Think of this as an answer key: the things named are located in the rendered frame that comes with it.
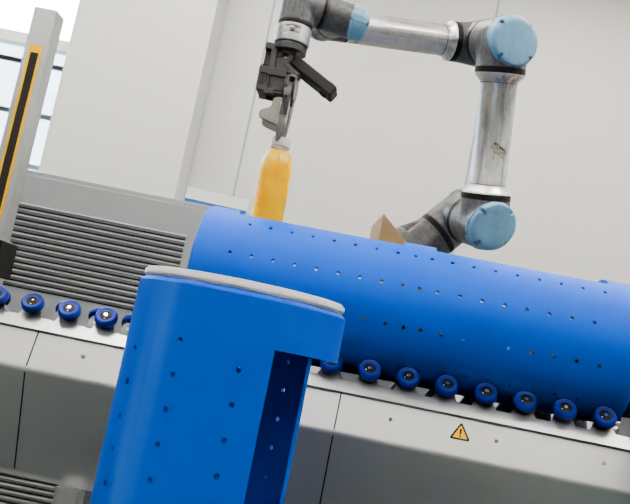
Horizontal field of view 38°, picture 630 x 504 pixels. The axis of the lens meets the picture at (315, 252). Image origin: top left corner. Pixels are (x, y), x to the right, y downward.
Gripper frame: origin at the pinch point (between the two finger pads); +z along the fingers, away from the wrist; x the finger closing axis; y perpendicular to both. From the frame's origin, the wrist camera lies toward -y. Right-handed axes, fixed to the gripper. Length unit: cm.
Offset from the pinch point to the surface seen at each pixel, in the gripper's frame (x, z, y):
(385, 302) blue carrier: 14.3, 31.4, -27.5
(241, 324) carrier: 77, 43, -10
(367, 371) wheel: 11, 45, -27
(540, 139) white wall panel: -273, -92, -96
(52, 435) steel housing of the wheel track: 10, 68, 31
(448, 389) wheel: 12, 45, -42
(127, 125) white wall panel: -230, -51, 104
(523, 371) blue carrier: 12, 39, -55
